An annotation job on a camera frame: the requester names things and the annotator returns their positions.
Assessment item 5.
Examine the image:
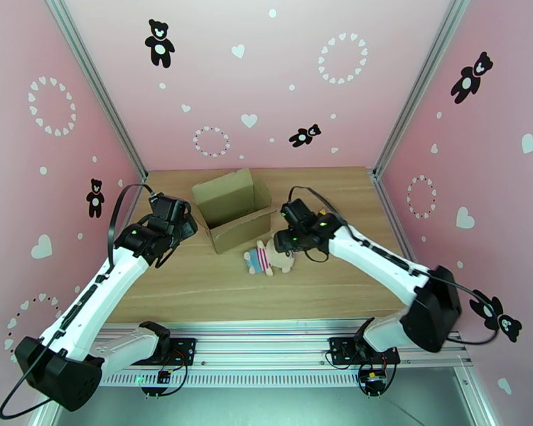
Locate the pink striped plush doll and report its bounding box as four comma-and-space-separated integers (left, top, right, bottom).
242, 236, 298, 277

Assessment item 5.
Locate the brown taped cardboard box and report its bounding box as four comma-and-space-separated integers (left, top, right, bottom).
191, 168, 277, 255

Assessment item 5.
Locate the perforated metal strip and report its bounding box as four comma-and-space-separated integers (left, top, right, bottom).
97, 370, 465, 389

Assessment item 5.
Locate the black flat ribbon cable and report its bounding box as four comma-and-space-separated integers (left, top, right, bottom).
303, 247, 330, 264
153, 244, 180, 271

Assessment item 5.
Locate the aluminium side rail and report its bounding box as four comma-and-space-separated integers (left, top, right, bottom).
372, 173, 416, 261
108, 178, 149, 263

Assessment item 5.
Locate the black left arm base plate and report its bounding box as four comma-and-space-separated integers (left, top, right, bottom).
125, 337, 198, 366

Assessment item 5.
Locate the aluminium table edge rail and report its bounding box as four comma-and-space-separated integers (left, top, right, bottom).
53, 320, 474, 373

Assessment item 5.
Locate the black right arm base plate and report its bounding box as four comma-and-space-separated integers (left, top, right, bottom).
328, 337, 402, 366

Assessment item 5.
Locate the aluminium corner post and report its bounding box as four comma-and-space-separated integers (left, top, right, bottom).
372, 0, 477, 180
42, 0, 149, 184

